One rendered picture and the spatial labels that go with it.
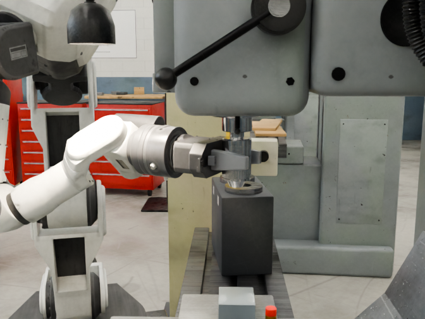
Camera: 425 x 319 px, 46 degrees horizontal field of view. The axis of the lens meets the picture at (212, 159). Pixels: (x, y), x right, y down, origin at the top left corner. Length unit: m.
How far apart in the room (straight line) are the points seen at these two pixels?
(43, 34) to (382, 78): 0.64
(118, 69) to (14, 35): 9.06
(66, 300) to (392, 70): 1.17
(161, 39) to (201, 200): 1.88
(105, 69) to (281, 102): 9.43
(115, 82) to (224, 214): 8.97
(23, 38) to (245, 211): 0.58
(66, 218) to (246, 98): 0.82
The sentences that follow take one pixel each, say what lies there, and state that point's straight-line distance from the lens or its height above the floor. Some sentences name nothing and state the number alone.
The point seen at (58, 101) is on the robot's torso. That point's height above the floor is 1.29.
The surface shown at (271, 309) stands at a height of 1.04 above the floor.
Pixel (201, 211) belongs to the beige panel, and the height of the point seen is 0.64.
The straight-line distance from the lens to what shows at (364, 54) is 0.70.
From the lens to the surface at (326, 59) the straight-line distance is 0.69.
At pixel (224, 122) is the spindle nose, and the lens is 0.78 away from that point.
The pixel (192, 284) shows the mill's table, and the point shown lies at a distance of 1.15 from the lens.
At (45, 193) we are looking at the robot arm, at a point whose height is 1.16.
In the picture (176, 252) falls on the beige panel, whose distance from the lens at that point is 2.71.
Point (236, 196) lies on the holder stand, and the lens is 1.14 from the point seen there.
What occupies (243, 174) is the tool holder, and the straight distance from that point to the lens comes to 0.79.
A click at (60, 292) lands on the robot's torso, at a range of 1.56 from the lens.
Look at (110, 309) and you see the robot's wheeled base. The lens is 1.82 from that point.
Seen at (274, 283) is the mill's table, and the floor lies 0.91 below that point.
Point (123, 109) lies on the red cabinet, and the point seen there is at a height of 0.94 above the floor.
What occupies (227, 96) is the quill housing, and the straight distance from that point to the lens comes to 0.70.
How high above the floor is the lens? 1.38
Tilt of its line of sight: 10 degrees down
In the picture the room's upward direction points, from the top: straight up
